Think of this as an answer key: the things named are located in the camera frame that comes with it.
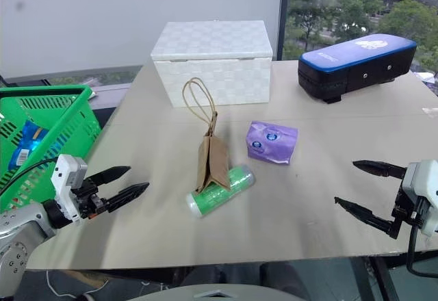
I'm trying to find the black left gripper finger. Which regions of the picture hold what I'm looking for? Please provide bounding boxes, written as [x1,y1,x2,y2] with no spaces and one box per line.
[101,182,151,213]
[89,166,132,187]

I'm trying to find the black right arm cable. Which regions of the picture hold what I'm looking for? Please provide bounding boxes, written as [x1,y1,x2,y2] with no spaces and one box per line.
[405,213,438,285]

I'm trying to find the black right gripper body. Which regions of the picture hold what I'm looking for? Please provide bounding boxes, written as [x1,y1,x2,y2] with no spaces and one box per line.
[389,183,422,239]

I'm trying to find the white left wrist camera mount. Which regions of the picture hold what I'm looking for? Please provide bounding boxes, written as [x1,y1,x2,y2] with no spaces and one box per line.
[50,154,88,225]

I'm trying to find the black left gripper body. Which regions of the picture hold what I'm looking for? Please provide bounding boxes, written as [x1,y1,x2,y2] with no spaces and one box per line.
[70,176,110,220]

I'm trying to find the grey rounded robot body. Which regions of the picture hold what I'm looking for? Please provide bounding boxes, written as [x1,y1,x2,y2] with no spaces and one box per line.
[129,283,309,301]

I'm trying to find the blue snack packet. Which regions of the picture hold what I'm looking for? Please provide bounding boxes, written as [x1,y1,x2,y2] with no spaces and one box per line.
[8,119,51,171]

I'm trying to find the purple tissue pack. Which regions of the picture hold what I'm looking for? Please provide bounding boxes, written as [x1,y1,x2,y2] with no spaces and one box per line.
[245,120,299,166]

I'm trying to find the brown paper gift bag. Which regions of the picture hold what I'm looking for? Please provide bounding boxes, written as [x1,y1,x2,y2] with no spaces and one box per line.
[181,77,232,193]

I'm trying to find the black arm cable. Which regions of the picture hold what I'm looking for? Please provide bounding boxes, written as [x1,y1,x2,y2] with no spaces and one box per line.
[0,156,59,192]
[405,213,438,285]

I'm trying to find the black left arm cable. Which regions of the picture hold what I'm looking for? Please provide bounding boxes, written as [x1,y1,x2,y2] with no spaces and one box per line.
[0,156,59,192]

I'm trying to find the black and blue case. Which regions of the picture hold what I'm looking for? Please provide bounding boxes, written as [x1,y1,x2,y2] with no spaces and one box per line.
[297,33,417,105]

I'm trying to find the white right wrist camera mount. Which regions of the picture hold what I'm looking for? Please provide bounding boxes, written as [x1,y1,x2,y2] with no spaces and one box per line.
[400,159,438,237]

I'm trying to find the white woven lidded box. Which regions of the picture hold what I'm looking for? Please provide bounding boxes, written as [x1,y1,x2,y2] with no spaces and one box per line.
[150,20,274,109]

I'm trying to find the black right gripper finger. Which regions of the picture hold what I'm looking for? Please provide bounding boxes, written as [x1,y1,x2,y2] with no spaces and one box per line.
[352,159,409,180]
[333,196,394,237]

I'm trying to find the green plastic shopping basket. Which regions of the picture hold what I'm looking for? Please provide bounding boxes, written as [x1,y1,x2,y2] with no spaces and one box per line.
[0,84,103,214]

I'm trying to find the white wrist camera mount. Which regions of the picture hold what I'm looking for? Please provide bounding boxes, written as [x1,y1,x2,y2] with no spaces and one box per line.
[50,154,88,225]
[400,159,438,237]

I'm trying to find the green cylindrical roll pack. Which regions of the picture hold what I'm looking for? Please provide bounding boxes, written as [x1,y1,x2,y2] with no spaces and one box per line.
[185,164,256,219]

